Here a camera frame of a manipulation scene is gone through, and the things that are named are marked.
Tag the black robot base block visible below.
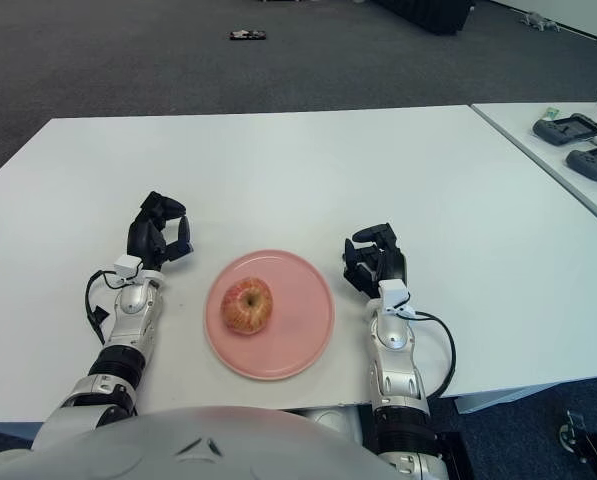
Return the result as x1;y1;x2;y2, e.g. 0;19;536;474
435;430;479;480

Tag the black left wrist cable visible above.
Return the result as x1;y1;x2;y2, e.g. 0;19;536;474
84;269;129;346

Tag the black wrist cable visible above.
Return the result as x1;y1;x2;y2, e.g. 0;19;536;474
408;309;457;400
84;269;129;346

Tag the black stand with caster wheel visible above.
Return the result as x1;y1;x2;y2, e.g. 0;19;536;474
557;409;597;480

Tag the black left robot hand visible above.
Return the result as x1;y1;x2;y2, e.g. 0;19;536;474
112;190;197;286

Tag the pink round plate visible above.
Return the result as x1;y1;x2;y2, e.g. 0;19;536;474
204;248;336;381

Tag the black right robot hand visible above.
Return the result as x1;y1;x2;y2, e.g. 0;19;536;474
342;222;417;317

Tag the grey handheld controller with screen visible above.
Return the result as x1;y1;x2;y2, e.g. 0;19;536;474
531;113;597;146

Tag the small grey quadruped toy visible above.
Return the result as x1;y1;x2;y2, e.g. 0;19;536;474
517;10;559;31

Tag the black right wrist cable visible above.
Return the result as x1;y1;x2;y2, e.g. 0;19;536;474
408;309;457;400

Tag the grey robot torso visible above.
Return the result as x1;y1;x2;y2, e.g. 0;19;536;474
0;405;404;480

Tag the black box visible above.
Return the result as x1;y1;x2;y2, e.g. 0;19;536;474
372;0;474;36

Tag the white table frame rail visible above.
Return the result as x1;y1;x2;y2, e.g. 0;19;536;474
452;382;597;414

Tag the red yellow apple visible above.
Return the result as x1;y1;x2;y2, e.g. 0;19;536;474
220;277;274;335

